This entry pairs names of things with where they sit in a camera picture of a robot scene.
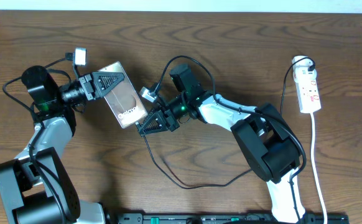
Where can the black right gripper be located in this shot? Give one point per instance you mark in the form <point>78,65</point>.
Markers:
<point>165,119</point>

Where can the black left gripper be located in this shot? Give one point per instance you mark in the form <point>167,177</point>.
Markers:
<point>88,86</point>

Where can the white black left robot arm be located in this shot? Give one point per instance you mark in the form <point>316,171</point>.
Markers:
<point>34,186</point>

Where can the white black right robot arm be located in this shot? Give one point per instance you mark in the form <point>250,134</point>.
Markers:
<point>269,146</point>

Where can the white USB charger adapter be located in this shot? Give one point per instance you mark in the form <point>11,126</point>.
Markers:
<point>303,61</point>

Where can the white power strip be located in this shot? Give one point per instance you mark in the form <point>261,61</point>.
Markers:
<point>307,89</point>

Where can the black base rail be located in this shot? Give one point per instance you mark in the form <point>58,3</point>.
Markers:
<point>138,218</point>

